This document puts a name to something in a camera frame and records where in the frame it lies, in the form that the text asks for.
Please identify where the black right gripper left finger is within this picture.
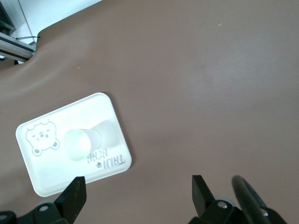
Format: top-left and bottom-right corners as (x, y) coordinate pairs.
(0, 176), (88, 224)

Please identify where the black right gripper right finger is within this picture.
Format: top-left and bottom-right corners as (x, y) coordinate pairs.
(187, 175), (287, 224)

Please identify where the white bear print tray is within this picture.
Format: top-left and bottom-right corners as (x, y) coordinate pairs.
(15, 92), (133, 198)

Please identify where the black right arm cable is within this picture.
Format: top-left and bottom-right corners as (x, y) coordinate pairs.
(230, 175), (267, 211)

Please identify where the aluminium frame post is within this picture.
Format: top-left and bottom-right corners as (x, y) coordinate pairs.
(0, 32), (37, 64)

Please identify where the thin black cable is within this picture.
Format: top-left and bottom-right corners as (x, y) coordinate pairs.
(15, 34), (41, 40)

